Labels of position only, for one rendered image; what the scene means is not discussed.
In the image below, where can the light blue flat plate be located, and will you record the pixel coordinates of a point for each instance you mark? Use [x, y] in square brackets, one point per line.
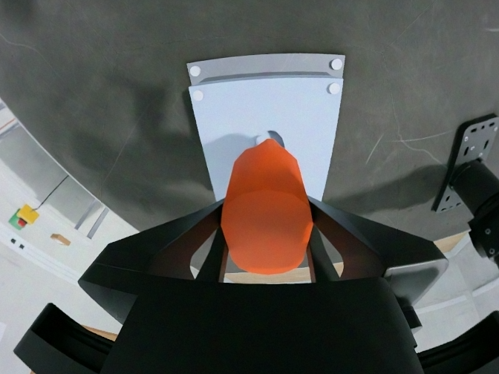
[237, 114]

